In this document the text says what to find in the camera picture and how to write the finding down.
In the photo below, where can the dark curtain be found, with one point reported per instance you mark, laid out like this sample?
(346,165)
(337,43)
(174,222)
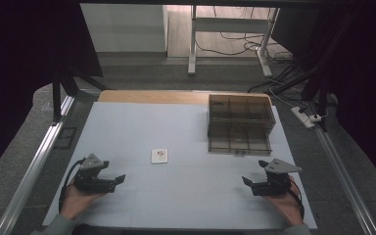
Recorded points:
(355,65)
(29,49)

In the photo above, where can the white power strip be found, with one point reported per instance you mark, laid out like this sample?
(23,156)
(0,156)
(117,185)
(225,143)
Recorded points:
(302,117)

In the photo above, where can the transparent brown drawer organizer box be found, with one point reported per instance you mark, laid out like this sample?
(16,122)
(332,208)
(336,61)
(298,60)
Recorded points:
(240,122)

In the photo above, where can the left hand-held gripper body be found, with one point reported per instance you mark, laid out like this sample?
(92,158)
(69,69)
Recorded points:
(89,182)

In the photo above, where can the person's right hand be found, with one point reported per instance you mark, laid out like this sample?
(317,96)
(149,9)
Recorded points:
(285,205)

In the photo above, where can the small white printed card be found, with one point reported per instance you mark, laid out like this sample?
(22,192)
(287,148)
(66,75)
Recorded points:
(159,155)

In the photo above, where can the white cabinet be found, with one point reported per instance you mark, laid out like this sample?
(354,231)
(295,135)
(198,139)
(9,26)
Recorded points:
(124,27)

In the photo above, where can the white desk frame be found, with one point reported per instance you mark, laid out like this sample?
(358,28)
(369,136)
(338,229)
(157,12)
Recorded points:
(230,24)

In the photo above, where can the white table mat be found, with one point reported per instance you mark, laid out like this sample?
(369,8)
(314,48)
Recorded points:
(176,196)

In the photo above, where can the person's left hand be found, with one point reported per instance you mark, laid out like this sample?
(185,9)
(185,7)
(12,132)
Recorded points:
(76,202)

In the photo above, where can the black metal stand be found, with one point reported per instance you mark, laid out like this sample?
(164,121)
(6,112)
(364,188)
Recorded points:
(321,98)
(57,98)

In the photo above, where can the white plug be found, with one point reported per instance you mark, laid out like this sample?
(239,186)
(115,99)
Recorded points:
(315,118)

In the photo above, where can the aluminium rail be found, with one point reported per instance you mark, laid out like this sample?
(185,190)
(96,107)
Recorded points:
(346,182)
(29,178)

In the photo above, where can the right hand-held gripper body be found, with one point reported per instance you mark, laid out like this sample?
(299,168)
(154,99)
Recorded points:
(275,182)

